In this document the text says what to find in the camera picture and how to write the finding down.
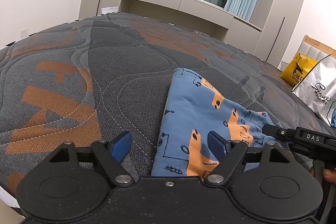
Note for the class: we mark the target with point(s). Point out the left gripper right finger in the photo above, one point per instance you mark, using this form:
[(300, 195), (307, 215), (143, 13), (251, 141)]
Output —
[(229, 154)]

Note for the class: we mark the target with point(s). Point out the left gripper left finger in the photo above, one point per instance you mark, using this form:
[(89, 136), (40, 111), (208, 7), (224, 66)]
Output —
[(108, 156)]

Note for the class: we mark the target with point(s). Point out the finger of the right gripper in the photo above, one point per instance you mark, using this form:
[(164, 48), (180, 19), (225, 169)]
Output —
[(279, 133)]

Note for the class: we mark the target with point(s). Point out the blue pants with orange cars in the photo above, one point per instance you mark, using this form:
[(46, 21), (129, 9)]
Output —
[(193, 109)]

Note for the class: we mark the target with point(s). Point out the person right hand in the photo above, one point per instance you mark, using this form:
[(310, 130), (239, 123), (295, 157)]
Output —
[(329, 175)]

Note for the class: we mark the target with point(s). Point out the blue crumpled cloth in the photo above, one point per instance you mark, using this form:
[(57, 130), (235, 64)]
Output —
[(333, 119)]

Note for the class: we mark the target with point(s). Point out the white shopping bag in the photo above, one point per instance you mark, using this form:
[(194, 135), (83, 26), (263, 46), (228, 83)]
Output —
[(317, 89)]

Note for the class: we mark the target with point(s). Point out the yellow shopping bag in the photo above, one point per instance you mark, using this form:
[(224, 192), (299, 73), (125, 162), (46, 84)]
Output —
[(297, 69)]

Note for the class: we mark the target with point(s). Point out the grey orange quilted mattress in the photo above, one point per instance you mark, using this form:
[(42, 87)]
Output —
[(94, 78)]

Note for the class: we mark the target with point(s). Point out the wooden padded headboard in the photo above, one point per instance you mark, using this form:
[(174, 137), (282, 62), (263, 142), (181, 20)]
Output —
[(315, 49)]

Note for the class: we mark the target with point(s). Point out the beige built-in wardrobe unit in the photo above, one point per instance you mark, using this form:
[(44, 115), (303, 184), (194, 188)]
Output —
[(266, 35)]

